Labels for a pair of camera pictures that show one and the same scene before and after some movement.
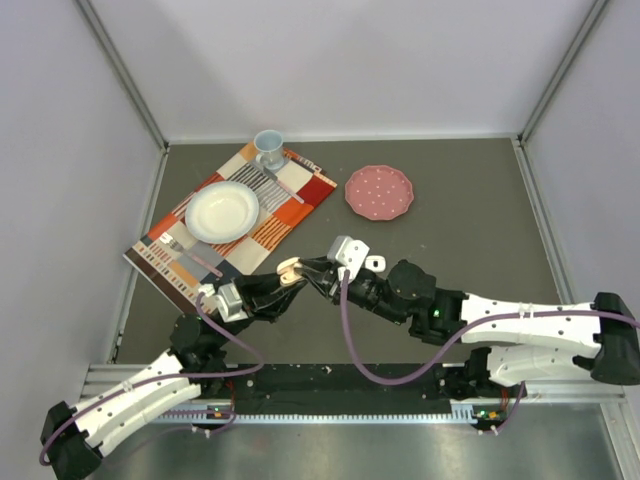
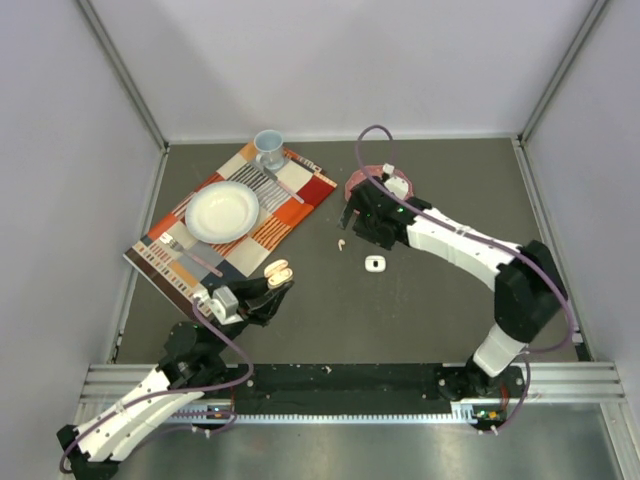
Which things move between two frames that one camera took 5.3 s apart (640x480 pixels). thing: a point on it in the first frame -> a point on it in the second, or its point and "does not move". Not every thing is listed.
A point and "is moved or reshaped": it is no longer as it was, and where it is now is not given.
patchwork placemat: (288, 197) does not move
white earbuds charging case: (375, 263) does not move
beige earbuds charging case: (290, 270) is moved or reshaped
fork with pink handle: (199, 261) does not move
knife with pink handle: (284, 187) does not move
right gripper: (327, 283) -> (360, 227)
